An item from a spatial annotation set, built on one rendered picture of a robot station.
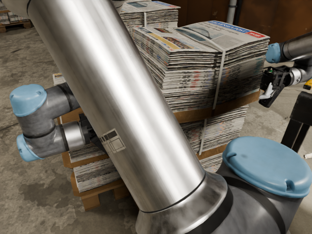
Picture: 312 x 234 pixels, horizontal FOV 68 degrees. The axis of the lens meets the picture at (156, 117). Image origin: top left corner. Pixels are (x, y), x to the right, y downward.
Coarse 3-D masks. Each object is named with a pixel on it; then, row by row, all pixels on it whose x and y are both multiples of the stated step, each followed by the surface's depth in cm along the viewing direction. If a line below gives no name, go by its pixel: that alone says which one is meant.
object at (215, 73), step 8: (184, 32) 79; (200, 40) 72; (216, 48) 66; (224, 48) 66; (216, 56) 65; (216, 64) 66; (224, 64) 67; (216, 72) 68; (224, 72) 69; (216, 80) 69; (224, 80) 71; (208, 88) 69; (224, 88) 72; (208, 96) 71; (208, 104) 73; (216, 104) 75
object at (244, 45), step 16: (208, 32) 78; (224, 32) 75; (240, 32) 74; (256, 32) 73; (240, 48) 67; (256, 48) 70; (240, 64) 70; (256, 64) 73; (240, 80) 73; (256, 80) 76; (224, 96) 74; (240, 96) 78
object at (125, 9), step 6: (126, 6) 119; (132, 6) 119; (138, 6) 119; (144, 6) 119; (150, 6) 119; (156, 6) 118; (162, 6) 118; (168, 6) 118; (174, 6) 117; (126, 12) 106; (132, 12) 107; (138, 12) 108; (144, 12) 109
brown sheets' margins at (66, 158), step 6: (66, 156) 125; (96, 156) 120; (102, 156) 122; (108, 156) 124; (66, 162) 120; (72, 162) 117; (78, 162) 118; (84, 162) 120; (90, 162) 122; (72, 168) 145; (72, 174) 142; (72, 180) 140; (120, 180) 138; (72, 186) 135; (102, 186) 134; (108, 186) 136; (78, 192) 134; (84, 192) 130; (90, 192) 133
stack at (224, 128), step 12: (240, 108) 85; (204, 120) 81; (216, 120) 83; (228, 120) 86; (240, 120) 89; (192, 132) 82; (204, 132) 84; (216, 132) 88; (228, 132) 90; (192, 144) 84; (204, 144) 88; (216, 144) 91; (216, 156) 96; (204, 168) 97; (216, 168) 101
